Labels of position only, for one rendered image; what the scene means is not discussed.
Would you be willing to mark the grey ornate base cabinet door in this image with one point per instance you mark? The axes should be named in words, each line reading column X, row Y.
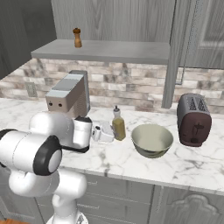
column 189, row 208

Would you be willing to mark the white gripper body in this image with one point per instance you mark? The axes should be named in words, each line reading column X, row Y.
column 106, row 133

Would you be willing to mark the pale green mixing bowl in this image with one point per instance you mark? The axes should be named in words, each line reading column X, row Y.
column 151, row 141

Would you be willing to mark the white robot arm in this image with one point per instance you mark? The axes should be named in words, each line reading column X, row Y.
column 26, row 154

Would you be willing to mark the grey and maroon toaster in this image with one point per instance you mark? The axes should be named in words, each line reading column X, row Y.
column 194, row 125

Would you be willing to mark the olive oil bottle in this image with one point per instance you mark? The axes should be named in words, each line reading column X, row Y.
column 119, row 128

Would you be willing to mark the brown pepper shaker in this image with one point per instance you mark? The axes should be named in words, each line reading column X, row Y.
column 77, row 40

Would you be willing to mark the grey cabinet shelf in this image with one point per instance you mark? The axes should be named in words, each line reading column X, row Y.
column 110, row 52

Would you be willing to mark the grey coffee machine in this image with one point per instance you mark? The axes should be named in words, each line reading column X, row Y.
column 71, row 93

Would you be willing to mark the grey drawer front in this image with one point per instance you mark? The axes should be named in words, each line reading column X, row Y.
column 122, row 213
column 125, row 188

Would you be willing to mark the grey panelled cabinet door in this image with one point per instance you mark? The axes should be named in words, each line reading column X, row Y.
column 208, row 35

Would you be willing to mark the open grey cabinet door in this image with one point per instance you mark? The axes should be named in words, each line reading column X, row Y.
column 20, row 32
column 173, row 52

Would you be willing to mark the grey wall outlet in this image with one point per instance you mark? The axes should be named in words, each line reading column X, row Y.
column 31, row 89

